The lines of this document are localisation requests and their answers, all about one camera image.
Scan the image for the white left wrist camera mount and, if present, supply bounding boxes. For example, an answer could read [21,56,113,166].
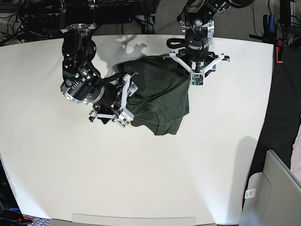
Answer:
[163,52,230,86]

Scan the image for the red clamp on table edge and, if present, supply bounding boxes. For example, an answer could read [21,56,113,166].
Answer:
[276,39,284,64]

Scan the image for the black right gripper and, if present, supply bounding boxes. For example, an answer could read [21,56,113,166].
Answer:
[93,77,138,113]

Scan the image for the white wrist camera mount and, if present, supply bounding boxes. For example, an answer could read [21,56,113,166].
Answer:
[163,52,230,86]
[88,71,138,128]

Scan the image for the grey plastic bin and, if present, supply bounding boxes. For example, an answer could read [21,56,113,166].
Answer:
[239,150,301,226]

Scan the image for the blue and black handled tools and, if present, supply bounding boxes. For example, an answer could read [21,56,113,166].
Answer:
[263,15,275,40]

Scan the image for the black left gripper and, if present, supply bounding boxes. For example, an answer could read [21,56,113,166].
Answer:
[177,43,216,73]

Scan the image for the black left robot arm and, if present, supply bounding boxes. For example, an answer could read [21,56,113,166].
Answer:
[166,0,254,75]

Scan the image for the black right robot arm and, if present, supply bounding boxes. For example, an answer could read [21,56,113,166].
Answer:
[61,0,137,116]

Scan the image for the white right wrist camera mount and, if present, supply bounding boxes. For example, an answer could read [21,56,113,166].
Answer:
[88,71,138,128]

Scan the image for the pink cloth at edge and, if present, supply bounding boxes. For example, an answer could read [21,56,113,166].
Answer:
[290,126,301,182]

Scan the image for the dark green long-sleeve shirt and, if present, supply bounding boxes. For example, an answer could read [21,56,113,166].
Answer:
[107,56,190,136]

